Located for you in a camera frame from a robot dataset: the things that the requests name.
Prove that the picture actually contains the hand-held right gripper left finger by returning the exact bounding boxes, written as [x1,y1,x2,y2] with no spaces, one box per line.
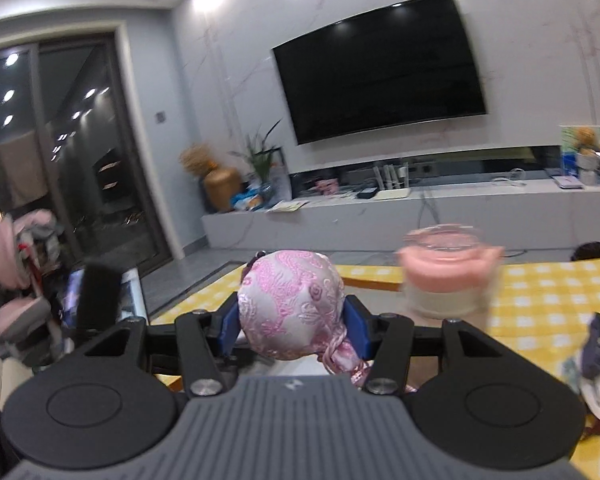
[82,294,243,397]

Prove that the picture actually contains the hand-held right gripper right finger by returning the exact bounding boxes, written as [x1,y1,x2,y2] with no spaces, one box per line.
[344,296,521,395]

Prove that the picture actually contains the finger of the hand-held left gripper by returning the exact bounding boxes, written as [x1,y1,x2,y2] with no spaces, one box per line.
[76,260,123,332]

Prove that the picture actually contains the orange cardboard box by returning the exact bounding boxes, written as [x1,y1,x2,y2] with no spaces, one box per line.
[170,264,446,396]

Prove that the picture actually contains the pink patterned silk pouch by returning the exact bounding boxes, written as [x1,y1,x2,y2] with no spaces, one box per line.
[237,249,373,386]

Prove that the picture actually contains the open laptop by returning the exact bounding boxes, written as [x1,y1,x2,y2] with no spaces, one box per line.
[62,267,148,328]

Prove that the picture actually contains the beige water bottle pink lid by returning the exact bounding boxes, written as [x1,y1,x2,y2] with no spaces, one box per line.
[397,225,506,321]

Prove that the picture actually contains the cream quilted cushion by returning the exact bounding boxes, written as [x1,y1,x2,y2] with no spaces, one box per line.
[0,342,33,411]

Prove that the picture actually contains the blue snack bag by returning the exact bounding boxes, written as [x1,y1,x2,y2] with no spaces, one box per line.
[231,187,266,211]

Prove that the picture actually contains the sliding glass door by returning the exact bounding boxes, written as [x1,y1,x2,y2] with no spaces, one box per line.
[0,32,173,271]

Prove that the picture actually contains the white router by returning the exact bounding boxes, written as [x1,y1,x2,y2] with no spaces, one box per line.
[372,162,412,198]

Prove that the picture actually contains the gold vase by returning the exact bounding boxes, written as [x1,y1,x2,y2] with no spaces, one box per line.
[203,167,243,212]

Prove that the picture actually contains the dried yellow flowers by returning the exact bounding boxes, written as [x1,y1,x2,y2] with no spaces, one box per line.
[179,144,218,176]

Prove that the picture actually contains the white marble television console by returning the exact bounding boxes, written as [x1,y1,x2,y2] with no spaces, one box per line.
[201,175,600,266]

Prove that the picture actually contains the long-leaf plant in glass vase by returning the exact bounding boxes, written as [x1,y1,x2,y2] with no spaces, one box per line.
[230,120,286,186]

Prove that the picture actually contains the yellow checked tablecloth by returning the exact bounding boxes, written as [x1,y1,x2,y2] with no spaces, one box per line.
[150,260,600,441]

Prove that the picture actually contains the dark round object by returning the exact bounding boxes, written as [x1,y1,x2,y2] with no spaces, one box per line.
[570,241,600,262]

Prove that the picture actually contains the teddy bear on stand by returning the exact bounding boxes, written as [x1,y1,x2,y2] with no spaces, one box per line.
[560,125,600,176]

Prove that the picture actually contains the brown teddy bear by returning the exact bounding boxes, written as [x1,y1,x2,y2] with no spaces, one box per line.
[575,129,600,156]

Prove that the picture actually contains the white cable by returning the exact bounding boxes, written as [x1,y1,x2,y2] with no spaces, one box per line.
[492,167,528,188]

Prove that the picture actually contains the wall-mounted black television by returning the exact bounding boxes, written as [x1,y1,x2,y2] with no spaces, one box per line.
[271,0,488,147]

